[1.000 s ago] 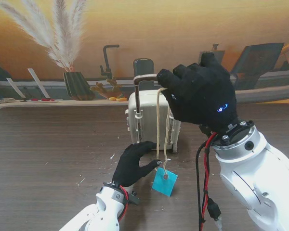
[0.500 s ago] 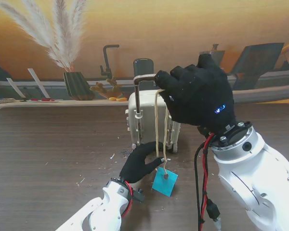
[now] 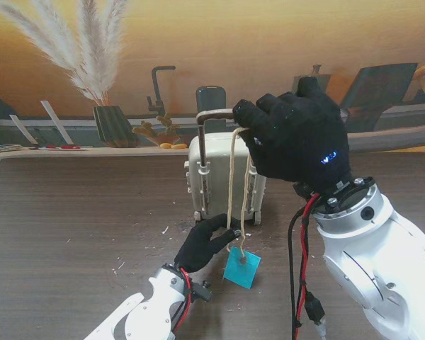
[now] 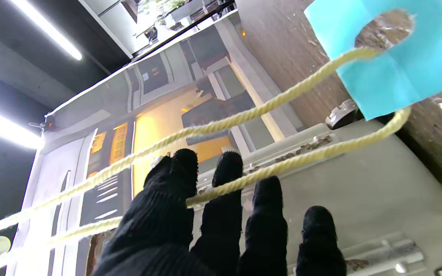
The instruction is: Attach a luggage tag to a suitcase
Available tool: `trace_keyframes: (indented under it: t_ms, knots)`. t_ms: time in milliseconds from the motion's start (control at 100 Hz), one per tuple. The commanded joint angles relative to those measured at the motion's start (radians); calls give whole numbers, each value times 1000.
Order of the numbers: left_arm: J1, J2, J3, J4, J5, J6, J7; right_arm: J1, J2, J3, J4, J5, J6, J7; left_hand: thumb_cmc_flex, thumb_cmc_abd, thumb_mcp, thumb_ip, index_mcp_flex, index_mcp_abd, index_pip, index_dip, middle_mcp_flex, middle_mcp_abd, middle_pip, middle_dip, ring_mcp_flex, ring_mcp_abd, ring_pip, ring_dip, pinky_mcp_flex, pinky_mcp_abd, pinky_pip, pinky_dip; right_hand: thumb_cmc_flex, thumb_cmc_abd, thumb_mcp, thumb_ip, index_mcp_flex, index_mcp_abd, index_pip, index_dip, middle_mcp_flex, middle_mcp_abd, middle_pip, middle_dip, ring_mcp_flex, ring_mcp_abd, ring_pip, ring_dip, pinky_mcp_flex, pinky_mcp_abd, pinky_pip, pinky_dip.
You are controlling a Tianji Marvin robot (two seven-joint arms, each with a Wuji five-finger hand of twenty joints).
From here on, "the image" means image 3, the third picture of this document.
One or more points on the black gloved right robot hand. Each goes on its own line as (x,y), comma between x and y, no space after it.
(297,141)

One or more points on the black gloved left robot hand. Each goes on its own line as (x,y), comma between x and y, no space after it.
(195,251)

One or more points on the teal paper luggage tag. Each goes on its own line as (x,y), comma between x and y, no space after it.
(241,276)

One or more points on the small beige hard-shell suitcase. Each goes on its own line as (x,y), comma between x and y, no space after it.
(216,170)

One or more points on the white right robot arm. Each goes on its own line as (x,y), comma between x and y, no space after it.
(368,255)

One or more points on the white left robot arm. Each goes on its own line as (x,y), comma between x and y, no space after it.
(152,308)

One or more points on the dark rounded canister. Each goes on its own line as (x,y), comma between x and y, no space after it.
(211,101)

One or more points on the dark slanted board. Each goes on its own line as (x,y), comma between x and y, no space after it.
(379,85)

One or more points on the orange fruit pieces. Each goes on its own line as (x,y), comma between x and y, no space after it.
(178,145)

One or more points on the brown coral ornament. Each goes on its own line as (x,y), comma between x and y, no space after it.
(148,129)

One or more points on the light wooden shelf board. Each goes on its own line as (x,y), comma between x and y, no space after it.
(92,150)

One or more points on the dark green ribbed vase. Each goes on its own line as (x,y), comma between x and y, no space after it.
(113,127)

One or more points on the black kitchen faucet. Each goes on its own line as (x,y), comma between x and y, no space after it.
(156,88)

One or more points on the red berries on plate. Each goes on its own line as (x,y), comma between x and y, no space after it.
(60,146)

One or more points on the long white slanted strip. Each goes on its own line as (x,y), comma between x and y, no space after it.
(56,122)

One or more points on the white pampas grass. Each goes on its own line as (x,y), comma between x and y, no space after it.
(92,71)

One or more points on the short white slanted strip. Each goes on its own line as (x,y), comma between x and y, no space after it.
(21,128)

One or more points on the grey grid tray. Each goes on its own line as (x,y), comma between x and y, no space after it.
(0,148)

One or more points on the black left wrist bracket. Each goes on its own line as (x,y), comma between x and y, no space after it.
(202,292)

